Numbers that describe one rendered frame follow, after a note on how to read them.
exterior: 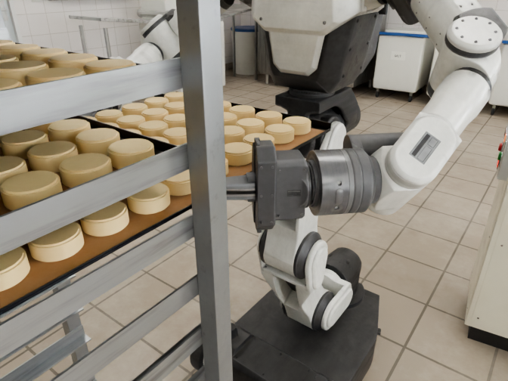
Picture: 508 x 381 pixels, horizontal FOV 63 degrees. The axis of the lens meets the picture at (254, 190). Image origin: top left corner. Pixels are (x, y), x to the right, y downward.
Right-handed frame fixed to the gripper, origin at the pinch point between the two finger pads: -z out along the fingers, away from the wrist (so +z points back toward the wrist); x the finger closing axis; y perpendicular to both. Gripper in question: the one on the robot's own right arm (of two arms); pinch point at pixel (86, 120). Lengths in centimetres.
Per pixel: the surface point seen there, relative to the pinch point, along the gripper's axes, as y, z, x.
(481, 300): 124, 27, -84
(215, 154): 23.1, -39.9, 7.8
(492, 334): 132, 25, -100
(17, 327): 5, -53, -2
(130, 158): 14.1, -39.4, 7.6
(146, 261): 15.0, -43.8, -2.8
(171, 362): 16.2, -42.6, -19.7
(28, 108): 9, -50, 16
